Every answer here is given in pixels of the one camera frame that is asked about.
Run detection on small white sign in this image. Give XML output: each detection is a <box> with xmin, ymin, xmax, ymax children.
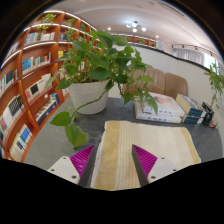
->
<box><xmin>155</xmin><ymin>39</ymin><xmax>165</xmax><ymax>51</ymax></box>

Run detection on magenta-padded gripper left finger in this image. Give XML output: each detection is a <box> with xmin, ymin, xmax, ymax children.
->
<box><xmin>47</xmin><ymin>144</ymin><xmax>100</xmax><ymax>188</ymax></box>

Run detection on pothos plant in white pot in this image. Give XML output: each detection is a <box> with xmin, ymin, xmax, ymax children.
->
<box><xmin>44</xmin><ymin>30</ymin><xmax>159</xmax><ymax>150</ymax></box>

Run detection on brown leather chair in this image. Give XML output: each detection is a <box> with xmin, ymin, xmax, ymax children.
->
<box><xmin>164</xmin><ymin>72</ymin><xmax>189</xmax><ymax>100</ymax></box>
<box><xmin>123</xmin><ymin>66</ymin><xmax>166</xmax><ymax>96</ymax></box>

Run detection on ceiling lamp cluster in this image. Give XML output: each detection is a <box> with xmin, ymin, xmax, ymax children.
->
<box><xmin>125</xmin><ymin>20</ymin><xmax>148</xmax><ymax>34</ymax></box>

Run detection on black track light rail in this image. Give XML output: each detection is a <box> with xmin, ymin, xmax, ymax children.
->
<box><xmin>170</xmin><ymin>43</ymin><xmax>214</xmax><ymax>56</ymax></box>

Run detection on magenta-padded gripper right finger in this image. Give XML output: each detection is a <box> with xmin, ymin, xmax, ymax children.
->
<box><xmin>131</xmin><ymin>144</ymin><xmax>180</xmax><ymax>188</ymax></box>

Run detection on white sheer curtain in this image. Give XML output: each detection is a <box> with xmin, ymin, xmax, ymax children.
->
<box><xmin>171</xmin><ymin>47</ymin><xmax>218</xmax><ymax>69</ymax></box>

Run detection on orange wooden bookshelf unit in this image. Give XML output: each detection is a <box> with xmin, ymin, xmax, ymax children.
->
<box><xmin>0</xmin><ymin>9</ymin><xmax>158</xmax><ymax>163</ymax></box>

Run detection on tall plant in black pot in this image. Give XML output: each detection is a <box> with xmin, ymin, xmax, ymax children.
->
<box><xmin>203</xmin><ymin>62</ymin><xmax>224</xmax><ymax>129</ymax></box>

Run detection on thick dark blue-spined book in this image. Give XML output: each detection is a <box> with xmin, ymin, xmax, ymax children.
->
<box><xmin>175</xmin><ymin>93</ymin><xmax>208</xmax><ymax>118</ymax></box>
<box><xmin>181</xmin><ymin>114</ymin><xmax>205</xmax><ymax>125</ymax></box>

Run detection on beige and yellow striped towel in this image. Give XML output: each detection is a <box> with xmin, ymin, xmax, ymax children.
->
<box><xmin>90</xmin><ymin>120</ymin><xmax>202</xmax><ymax>192</ymax></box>

